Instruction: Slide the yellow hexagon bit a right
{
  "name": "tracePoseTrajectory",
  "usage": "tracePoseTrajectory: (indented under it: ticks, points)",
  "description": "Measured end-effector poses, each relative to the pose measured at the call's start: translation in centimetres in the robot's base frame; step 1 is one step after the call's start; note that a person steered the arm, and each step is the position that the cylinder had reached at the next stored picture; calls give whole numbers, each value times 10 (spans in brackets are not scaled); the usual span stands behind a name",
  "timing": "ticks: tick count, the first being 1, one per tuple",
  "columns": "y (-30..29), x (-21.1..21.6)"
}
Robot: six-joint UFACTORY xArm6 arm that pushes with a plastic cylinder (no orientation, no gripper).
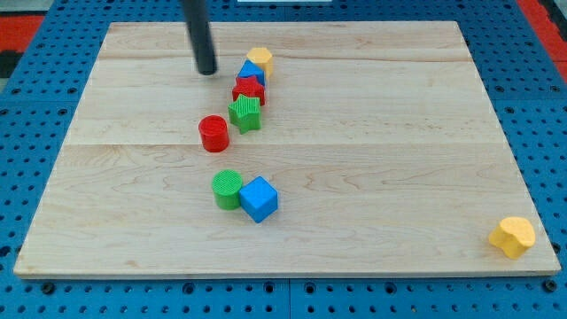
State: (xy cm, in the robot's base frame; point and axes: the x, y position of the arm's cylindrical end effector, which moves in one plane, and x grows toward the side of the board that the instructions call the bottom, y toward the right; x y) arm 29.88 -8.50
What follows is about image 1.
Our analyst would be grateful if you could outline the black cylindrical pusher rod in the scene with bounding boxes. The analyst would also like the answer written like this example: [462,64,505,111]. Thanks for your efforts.
[180,0,217,75]

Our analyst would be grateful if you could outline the yellow hexagon block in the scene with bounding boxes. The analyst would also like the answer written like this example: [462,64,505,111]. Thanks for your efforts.
[246,47,274,78]

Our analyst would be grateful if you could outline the blue triangle block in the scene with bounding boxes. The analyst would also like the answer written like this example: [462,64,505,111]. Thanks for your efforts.
[237,59,266,86]

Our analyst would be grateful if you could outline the red star block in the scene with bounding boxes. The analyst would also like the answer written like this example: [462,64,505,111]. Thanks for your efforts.
[231,75,266,106]

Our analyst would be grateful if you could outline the green star block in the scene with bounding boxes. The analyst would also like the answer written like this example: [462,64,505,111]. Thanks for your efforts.
[228,94,261,135]

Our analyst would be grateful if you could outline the red cylinder block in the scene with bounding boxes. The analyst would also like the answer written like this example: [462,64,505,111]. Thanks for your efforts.
[198,115,229,152]

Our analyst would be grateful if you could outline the green cylinder block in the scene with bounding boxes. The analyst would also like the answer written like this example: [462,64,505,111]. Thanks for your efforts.
[212,169,244,210]

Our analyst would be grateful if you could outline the blue cube block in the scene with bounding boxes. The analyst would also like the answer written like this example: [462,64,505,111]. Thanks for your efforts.
[239,176,279,223]

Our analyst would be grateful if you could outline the light wooden board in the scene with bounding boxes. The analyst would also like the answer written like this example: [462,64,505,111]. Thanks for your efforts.
[13,21,561,279]

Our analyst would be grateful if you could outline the yellow heart block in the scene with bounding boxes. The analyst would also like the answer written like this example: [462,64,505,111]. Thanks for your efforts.
[488,216,536,260]

